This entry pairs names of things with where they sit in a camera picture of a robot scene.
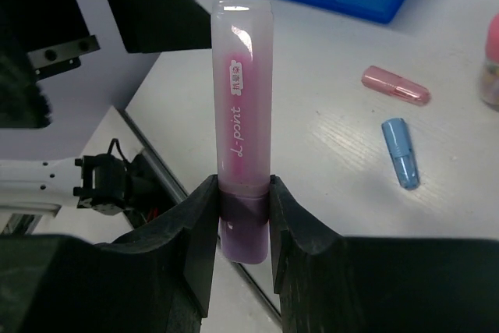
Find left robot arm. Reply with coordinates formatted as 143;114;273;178
1;0;211;129

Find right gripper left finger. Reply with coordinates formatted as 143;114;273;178
1;175;219;332

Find blue correction tape case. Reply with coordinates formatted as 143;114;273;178
381;118;419;190

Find pink-lidded jar of clips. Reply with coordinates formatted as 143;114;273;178
480;15;499;107

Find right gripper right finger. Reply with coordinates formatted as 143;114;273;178
270;176;498;332

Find purple highlighter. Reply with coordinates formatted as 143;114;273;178
211;0;274;264

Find pink correction tape case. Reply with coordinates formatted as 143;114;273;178
361;66;431;106

